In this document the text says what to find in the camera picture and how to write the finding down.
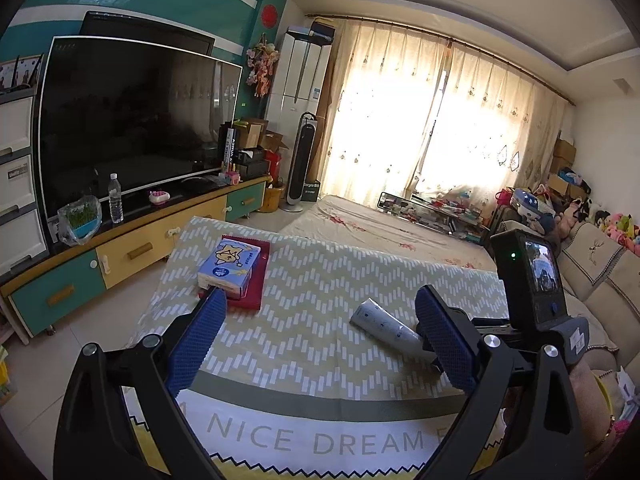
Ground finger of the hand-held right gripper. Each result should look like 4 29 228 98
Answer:
469 316 516 338

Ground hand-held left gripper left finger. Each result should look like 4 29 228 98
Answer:
52 286 229 480

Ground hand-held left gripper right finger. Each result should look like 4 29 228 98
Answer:
414 284 587 480

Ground white squeeze tube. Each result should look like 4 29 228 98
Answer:
349 297 436 361

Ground person's right forearm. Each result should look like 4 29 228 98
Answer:
570 360 619 462

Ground blue tissue pack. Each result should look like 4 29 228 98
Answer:
196 240 263 302

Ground dark red flat box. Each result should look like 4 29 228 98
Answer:
197 234 271 311

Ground pink plush toy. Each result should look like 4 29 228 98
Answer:
552 205 581 236

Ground blue star print bag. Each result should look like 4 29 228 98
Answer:
510 187 544 219

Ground beige sofa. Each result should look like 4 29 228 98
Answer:
500 220 640 411

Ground glass coffee table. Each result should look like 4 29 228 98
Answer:
377 191 494 241

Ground wide cardboard box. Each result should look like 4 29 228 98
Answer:
548 174 590 200

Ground yellow and green television stand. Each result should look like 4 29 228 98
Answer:
0 172 274 339

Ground pile of plush toys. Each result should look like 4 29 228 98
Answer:
590 207 640 256

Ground zigzag patterned blanket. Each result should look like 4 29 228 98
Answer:
122 215 512 480

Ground small cardboard box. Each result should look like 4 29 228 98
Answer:
552 139 577 174

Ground floral bed sheet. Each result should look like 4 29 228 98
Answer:
277 194 501 274

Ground white papers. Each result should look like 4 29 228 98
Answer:
617 367 640 422

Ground clear water bottle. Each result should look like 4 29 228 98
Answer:
108 173 125 225

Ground yellow wooden bucket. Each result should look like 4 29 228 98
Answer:
261 182 286 214

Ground plastic bag with greens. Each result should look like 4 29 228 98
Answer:
57 195 104 247

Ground black storage box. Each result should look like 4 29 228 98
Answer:
235 147 269 179

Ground tall black box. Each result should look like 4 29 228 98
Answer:
218 122 236 171

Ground cream embroidered curtains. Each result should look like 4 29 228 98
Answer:
320 17 569 207

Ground black tower fan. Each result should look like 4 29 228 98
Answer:
286 112 320 206

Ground open cardboard box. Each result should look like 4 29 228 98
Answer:
241 119 270 150

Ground large flat screen television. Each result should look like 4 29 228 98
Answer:
37 35 245 221

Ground curtain rod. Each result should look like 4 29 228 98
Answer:
310 16 577 107

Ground white standing air conditioner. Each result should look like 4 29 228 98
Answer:
264 30 333 126

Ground artificial flower bunch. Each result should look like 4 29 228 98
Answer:
246 42 280 99

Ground white plastic drawer unit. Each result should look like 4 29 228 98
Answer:
0 92 49 277

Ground black router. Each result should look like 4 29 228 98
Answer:
9 55 42 92

